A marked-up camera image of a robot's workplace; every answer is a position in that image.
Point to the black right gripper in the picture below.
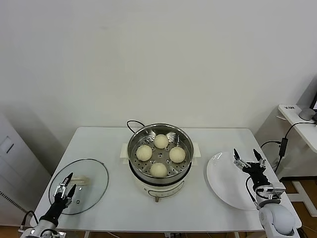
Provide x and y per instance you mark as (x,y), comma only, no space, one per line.
(256,173)

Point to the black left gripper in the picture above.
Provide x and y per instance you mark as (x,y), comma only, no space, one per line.
(58,207)

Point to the cream steamed baozi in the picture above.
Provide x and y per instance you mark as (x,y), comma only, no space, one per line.
(177,154)
(161,141)
(158,169)
(144,153)

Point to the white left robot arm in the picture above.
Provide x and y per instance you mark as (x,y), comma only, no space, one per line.
(42,228)

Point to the steel perforated steamer basket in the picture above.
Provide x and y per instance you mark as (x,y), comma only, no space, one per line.
(160,155)

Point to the white round plate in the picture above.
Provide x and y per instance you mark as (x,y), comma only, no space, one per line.
(223,178)

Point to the white floor-standing cabinet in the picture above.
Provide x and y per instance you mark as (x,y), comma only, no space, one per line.
(15,161)

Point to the grey cylinder speaker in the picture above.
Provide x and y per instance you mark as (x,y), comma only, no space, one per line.
(305,114)

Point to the white electric cooker base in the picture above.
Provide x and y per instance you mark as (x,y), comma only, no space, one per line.
(161,189)

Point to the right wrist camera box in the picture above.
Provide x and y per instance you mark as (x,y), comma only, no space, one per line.
(273,189)

